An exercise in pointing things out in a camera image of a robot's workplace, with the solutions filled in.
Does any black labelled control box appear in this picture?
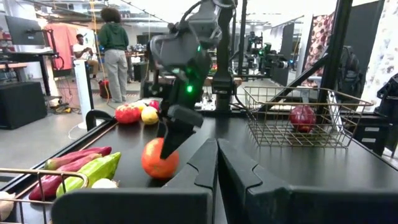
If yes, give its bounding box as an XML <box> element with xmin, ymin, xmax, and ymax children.
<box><xmin>353</xmin><ymin>114</ymin><xmax>391</xmax><ymax>156</ymax></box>

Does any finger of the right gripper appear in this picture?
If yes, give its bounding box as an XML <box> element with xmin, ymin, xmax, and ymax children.
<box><xmin>159</xmin><ymin>105</ymin><xmax>205</xmax><ymax>160</ymax></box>
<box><xmin>156</xmin><ymin>120</ymin><xmax>167</xmax><ymax>139</ymax></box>

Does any small wire basket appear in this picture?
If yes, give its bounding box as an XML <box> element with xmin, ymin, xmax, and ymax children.
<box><xmin>0</xmin><ymin>167</ymin><xmax>90</xmax><ymax>224</ymax></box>

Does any red floor box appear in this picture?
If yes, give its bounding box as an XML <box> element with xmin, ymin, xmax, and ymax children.
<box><xmin>98</xmin><ymin>79</ymin><xmax>111</xmax><ymax>100</ymax></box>

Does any dark red pomegranate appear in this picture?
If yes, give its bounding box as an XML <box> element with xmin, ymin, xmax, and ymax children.
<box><xmin>289</xmin><ymin>105</ymin><xmax>317</xmax><ymax>134</ymax></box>

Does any green ridged gourd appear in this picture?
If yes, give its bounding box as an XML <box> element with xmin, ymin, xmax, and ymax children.
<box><xmin>55</xmin><ymin>151</ymin><xmax>122</xmax><ymax>198</ymax></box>

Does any white floral curtain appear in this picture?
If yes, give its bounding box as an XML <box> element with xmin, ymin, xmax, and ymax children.
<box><xmin>360</xmin><ymin>0</ymin><xmax>398</xmax><ymax>113</ymax></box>

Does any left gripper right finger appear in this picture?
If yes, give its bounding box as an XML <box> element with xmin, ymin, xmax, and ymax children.
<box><xmin>217</xmin><ymin>138</ymin><xmax>398</xmax><ymax>224</ymax></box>

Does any white floor cable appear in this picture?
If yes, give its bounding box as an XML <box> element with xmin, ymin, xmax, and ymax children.
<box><xmin>67</xmin><ymin>123</ymin><xmax>82</xmax><ymax>141</ymax></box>

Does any large wire basket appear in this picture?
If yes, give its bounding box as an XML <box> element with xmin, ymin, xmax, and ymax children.
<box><xmin>243</xmin><ymin>86</ymin><xmax>374</xmax><ymax>149</ymax></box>

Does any black frame clamp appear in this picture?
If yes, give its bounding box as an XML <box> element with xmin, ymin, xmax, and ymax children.
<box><xmin>85</xmin><ymin>109</ymin><xmax>116</xmax><ymax>131</ymax></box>

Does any dark red floral curtain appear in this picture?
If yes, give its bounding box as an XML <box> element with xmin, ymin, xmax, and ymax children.
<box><xmin>300</xmin><ymin>12</ymin><xmax>336</xmax><ymax>88</ymax></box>

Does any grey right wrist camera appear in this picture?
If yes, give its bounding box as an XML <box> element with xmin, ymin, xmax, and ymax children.
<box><xmin>149</xmin><ymin>30</ymin><xmax>201</xmax><ymax>74</ymax></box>

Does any red hanging cloth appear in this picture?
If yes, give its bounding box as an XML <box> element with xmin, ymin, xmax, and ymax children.
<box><xmin>45</xmin><ymin>23</ymin><xmax>78</xmax><ymax>71</ymax></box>

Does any black floor cabinet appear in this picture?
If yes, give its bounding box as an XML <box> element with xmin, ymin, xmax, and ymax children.
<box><xmin>0</xmin><ymin>81</ymin><xmax>48</xmax><ymax>130</ymax></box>

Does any white garlic bulb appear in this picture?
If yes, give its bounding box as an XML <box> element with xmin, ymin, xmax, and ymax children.
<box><xmin>0</xmin><ymin>190</ymin><xmax>16</xmax><ymax>222</ymax></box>
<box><xmin>91</xmin><ymin>178</ymin><xmax>119</xmax><ymax>189</ymax></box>

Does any black desk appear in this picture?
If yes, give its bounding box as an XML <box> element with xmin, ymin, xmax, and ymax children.
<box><xmin>0</xmin><ymin>51</ymin><xmax>60</xmax><ymax>97</ymax></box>

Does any black monitor on arm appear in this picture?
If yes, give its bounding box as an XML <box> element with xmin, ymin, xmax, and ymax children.
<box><xmin>4</xmin><ymin>14</ymin><xmax>46</xmax><ymax>47</ymax></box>

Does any black divider panel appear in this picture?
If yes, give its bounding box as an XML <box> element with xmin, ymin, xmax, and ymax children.
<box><xmin>270</xmin><ymin>21</ymin><xmax>296</xmax><ymax>88</ymax></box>
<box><xmin>341</xmin><ymin>0</ymin><xmax>386</xmax><ymax>78</ymax></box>

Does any orange-yellow lemon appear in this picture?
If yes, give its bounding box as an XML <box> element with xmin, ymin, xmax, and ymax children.
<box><xmin>141</xmin><ymin>106</ymin><xmax>160</xmax><ymax>126</ymax></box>

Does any black white floor stand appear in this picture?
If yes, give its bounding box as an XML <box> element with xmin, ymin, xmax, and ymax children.
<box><xmin>73</xmin><ymin>58</ymin><xmax>103</xmax><ymax>131</ymax></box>

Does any black backpack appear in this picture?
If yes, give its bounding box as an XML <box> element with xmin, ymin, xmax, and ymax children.
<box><xmin>337</xmin><ymin>45</ymin><xmax>364</xmax><ymax>103</ymax></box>

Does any orange-red ribbed tomato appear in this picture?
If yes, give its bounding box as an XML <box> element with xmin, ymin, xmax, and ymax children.
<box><xmin>114</xmin><ymin>103</ymin><xmax>142</xmax><ymax>125</ymax></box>

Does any black frame strut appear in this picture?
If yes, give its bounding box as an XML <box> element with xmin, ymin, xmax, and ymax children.
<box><xmin>315</xmin><ymin>0</ymin><xmax>355</xmax><ymax>108</ymax></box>
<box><xmin>257</xmin><ymin>55</ymin><xmax>329</xmax><ymax>112</ymax></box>

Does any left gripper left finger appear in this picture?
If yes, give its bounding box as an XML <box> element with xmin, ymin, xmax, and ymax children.
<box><xmin>51</xmin><ymin>138</ymin><xmax>218</xmax><ymax>224</ymax></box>

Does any person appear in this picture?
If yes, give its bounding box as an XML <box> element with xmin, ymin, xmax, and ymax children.
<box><xmin>98</xmin><ymin>6</ymin><xmax>130</xmax><ymax>103</ymax></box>
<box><xmin>72</xmin><ymin>33</ymin><xmax>100</xmax><ymax>78</ymax></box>

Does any orange fruit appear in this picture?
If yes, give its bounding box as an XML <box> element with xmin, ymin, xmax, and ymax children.
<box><xmin>141</xmin><ymin>138</ymin><xmax>180</xmax><ymax>180</ymax></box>

